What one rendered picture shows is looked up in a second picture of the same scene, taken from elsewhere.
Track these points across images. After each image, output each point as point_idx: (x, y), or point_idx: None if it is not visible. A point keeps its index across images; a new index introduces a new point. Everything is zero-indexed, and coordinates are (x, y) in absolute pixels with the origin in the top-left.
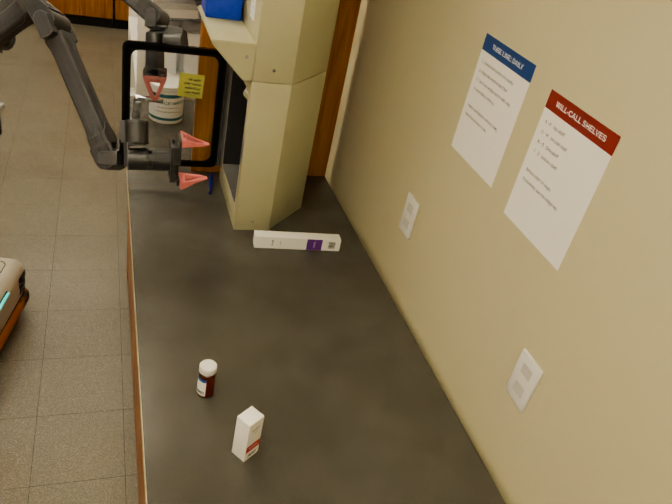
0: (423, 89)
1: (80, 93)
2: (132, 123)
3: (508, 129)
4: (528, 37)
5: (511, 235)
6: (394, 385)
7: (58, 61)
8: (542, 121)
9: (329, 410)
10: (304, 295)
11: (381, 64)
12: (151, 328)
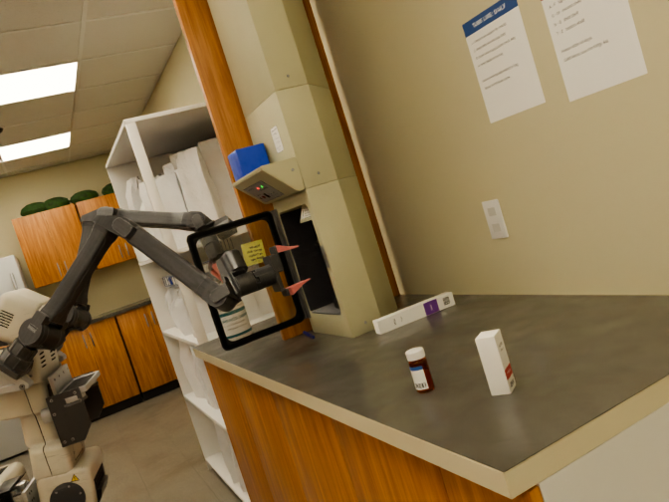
0: (440, 123)
1: (173, 261)
2: (227, 255)
3: (526, 51)
4: None
5: (589, 107)
6: (593, 313)
7: (144, 250)
8: (547, 11)
9: (553, 344)
10: (453, 326)
11: (393, 155)
12: (336, 393)
